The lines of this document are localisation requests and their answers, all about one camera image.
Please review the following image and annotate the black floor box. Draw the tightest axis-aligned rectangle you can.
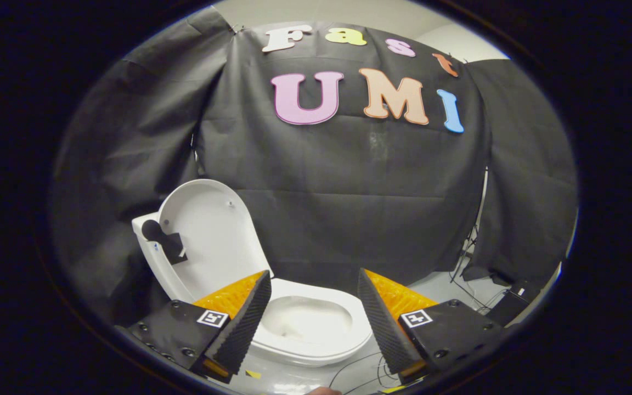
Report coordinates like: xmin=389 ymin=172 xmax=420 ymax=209
xmin=486 ymin=285 xmax=536 ymax=327

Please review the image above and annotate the black backdrop cloth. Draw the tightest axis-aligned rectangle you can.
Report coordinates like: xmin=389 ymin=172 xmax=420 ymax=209
xmin=50 ymin=8 xmax=579 ymax=330

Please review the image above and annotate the white toilet lid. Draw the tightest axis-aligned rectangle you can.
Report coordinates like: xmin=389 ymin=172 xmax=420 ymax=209
xmin=157 ymin=179 xmax=274 ymax=303

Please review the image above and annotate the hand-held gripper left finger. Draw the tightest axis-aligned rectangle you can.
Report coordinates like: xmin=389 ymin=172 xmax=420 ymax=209
xmin=124 ymin=269 xmax=273 ymax=385

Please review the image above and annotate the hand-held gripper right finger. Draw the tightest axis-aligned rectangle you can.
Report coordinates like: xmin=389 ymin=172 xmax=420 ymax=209
xmin=357 ymin=268 xmax=509 ymax=385

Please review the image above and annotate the bundle of floor cables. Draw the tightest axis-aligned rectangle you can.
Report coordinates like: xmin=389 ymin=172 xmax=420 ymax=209
xmin=327 ymin=351 xmax=404 ymax=394

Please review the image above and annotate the thin metal light stand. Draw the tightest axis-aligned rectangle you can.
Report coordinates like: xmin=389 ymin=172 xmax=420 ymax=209
xmin=450 ymin=170 xmax=488 ymax=286

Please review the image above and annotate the white toilet seat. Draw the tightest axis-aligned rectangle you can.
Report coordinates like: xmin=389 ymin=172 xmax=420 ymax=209
xmin=253 ymin=278 xmax=374 ymax=358

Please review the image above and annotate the white ceramic toilet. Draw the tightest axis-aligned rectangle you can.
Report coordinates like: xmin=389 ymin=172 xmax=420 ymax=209
xmin=132 ymin=213 xmax=374 ymax=367

